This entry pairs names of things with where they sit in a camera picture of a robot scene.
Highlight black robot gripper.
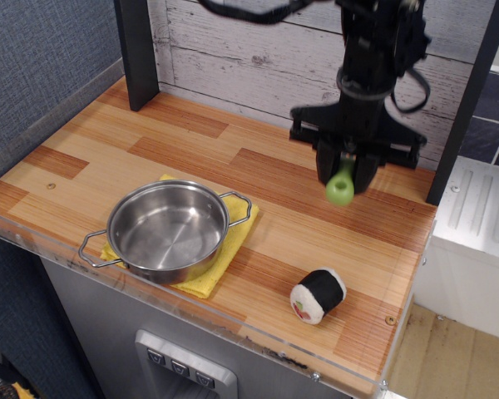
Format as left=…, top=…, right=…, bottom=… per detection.
left=289, top=88, right=427, bottom=195

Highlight green handled grey spatula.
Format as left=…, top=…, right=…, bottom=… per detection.
left=325, top=155, right=355, bottom=206

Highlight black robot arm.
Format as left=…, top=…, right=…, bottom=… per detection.
left=290, top=1, right=431, bottom=199

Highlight yellow cloth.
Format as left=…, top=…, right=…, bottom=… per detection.
left=99, top=173, right=261, bottom=299

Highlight plush sushi roll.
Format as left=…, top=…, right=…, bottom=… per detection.
left=289, top=268, right=347, bottom=325

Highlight white ribbed cabinet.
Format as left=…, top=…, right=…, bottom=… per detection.
left=413, top=157, right=499, bottom=337

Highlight stainless steel pot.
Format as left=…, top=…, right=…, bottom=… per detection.
left=77, top=179, right=253, bottom=286

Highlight clear acrylic front guard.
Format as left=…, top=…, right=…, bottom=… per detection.
left=0, top=216, right=389, bottom=398

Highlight silver dispenser panel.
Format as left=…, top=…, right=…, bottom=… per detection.
left=135, top=329, right=239, bottom=398

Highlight yellow object bottom left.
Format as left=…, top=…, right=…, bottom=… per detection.
left=0, top=378, right=36, bottom=399

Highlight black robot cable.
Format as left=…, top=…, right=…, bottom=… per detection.
left=197, top=0, right=432, bottom=114

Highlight dark right post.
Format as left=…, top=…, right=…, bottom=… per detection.
left=426, top=0, right=499, bottom=205

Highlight dark post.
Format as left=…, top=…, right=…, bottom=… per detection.
left=114, top=0, right=159, bottom=111
left=426, top=0, right=499, bottom=205

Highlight dark left post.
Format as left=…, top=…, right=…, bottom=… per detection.
left=114, top=0, right=159, bottom=111

